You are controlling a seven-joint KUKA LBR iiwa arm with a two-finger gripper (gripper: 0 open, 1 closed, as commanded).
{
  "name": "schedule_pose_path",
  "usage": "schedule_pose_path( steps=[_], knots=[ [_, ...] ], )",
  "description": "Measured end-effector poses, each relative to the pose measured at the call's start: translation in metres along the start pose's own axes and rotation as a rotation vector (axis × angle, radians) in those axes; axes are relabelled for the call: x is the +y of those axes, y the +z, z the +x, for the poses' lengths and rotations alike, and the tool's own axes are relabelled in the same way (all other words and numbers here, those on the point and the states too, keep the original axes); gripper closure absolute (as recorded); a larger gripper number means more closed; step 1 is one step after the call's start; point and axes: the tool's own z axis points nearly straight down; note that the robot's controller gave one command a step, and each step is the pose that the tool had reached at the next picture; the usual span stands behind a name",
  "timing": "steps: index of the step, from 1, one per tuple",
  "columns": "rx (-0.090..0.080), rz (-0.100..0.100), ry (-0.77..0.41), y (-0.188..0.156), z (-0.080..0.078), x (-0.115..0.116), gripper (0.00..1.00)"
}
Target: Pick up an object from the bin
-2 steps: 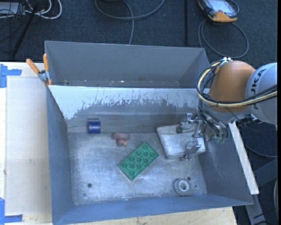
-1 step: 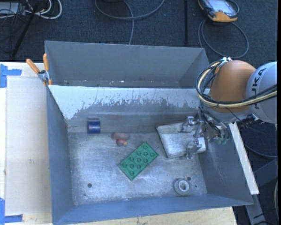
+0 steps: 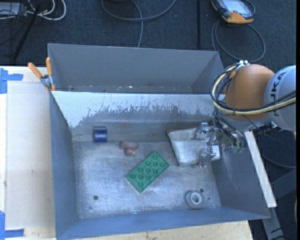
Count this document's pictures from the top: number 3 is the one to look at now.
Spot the blue cylinder cup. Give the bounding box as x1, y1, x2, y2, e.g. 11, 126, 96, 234
92, 125, 108, 144

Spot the pink and orange toy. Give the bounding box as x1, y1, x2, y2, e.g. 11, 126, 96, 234
119, 140, 140, 157

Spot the pale wood board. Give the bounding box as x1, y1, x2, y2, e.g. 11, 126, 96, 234
4, 80, 56, 231

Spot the dark green flat block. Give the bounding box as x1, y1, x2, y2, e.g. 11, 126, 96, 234
126, 150, 170, 194

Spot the grey metal bin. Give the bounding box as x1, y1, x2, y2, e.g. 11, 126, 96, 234
47, 43, 277, 240

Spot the grey ring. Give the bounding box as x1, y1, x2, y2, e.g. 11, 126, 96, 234
185, 189, 204, 209

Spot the white plastic tub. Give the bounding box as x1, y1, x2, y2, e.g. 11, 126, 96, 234
166, 127, 217, 168

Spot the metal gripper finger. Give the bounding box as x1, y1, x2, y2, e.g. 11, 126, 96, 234
198, 144, 221, 169
192, 122, 215, 141

